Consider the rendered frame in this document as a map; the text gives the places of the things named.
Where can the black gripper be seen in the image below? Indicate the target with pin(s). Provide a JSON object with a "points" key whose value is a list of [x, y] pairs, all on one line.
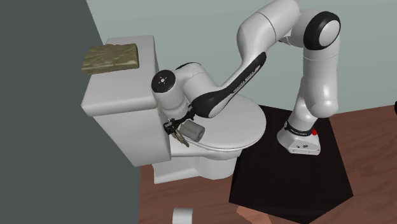
{"points": [[177, 121]]}

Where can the black robot stand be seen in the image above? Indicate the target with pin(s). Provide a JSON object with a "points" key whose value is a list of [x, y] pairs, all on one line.
{"points": [[288, 183]]}

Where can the white cylinder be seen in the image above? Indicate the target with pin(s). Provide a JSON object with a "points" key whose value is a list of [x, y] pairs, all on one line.
{"points": [[182, 216]]}

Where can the grey cylinder roll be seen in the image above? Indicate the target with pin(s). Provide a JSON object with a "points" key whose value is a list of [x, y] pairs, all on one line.
{"points": [[193, 131]]}

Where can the white toilet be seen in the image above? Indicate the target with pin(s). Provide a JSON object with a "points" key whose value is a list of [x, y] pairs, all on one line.
{"points": [[124, 93]]}

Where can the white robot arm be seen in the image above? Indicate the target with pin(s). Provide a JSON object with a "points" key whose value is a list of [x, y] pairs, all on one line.
{"points": [[316, 86]]}

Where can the grey metal pointed object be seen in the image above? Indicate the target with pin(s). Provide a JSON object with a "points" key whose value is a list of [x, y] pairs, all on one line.
{"points": [[182, 138]]}

